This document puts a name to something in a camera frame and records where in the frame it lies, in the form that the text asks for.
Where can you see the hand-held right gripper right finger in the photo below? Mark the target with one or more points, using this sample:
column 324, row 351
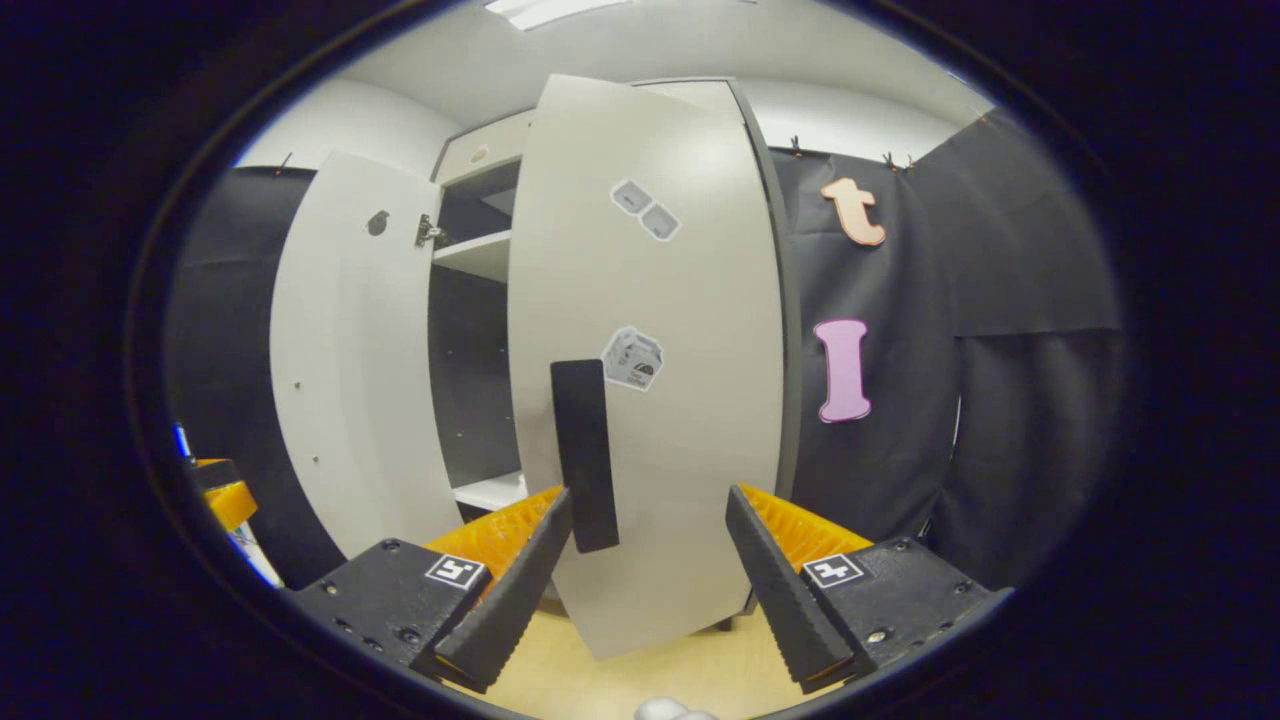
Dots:
column 780, row 600

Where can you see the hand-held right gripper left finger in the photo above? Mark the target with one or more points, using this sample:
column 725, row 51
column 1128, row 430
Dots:
column 505, row 600

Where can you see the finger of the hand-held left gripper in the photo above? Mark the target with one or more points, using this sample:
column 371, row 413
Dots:
column 232, row 505

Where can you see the grey cabinet door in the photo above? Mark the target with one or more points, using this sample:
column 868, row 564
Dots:
column 340, row 350
column 680, row 480

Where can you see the grey shoe cabinet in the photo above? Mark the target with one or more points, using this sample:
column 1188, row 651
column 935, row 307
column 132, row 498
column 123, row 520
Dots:
column 470, row 380

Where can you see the white paper sheets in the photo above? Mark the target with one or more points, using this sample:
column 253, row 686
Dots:
column 260, row 560

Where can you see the black backdrop cloth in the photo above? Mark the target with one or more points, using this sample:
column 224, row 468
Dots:
column 1020, row 430
column 230, row 330

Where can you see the ceiling light panel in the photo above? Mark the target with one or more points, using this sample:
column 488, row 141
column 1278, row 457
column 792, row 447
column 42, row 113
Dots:
column 555, row 10

